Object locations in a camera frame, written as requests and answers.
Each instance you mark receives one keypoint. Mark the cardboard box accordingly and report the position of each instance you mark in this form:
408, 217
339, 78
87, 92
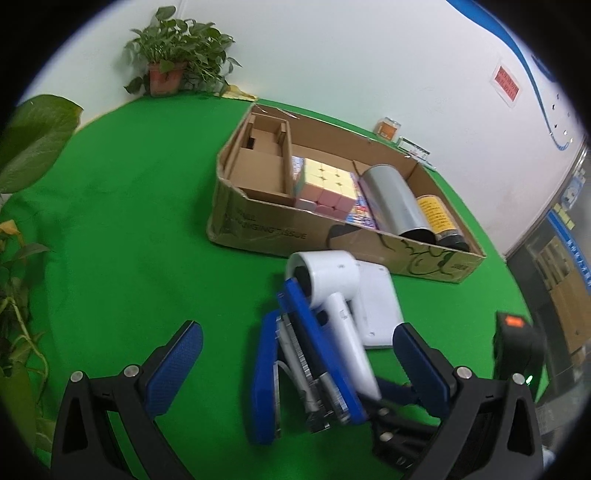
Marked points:
277, 230

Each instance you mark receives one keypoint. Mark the white and green flat box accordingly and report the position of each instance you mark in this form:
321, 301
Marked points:
413, 146

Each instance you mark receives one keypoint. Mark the white handheld fan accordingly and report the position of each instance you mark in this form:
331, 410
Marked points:
332, 281

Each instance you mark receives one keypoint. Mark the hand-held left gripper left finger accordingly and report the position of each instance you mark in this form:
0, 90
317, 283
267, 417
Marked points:
175, 364

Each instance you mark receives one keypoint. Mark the dark glass cabinet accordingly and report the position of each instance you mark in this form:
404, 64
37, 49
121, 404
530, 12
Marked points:
554, 277

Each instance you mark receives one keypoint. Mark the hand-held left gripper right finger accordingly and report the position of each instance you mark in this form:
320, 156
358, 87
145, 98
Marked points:
418, 364

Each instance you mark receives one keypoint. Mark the yellow paper scrap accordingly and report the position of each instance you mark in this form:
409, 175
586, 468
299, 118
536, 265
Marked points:
238, 92

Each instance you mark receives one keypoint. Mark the red wall sign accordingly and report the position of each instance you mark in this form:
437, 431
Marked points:
506, 85

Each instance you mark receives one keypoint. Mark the large leafy green plant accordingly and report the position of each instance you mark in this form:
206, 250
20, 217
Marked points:
37, 134

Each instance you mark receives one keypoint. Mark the small potted green plant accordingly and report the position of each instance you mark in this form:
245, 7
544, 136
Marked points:
180, 41

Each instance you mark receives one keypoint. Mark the orange cup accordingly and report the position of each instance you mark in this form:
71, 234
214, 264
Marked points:
387, 131

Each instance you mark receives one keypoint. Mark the row of metal tool bits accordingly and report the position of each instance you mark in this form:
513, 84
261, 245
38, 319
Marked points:
300, 369

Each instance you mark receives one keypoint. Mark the pastel puzzle cube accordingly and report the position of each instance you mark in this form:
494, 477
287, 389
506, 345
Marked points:
323, 184

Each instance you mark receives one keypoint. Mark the silver metal can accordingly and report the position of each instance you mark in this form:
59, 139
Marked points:
392, 203

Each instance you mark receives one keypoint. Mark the yellow labelled can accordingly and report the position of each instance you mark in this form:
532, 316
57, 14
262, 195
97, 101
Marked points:
436, 214

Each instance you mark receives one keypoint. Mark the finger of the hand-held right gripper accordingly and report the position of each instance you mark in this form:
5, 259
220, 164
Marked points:
397, 438
392, 392

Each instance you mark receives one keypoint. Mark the white flat tablet device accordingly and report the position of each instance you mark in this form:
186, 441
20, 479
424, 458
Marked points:
378, 304

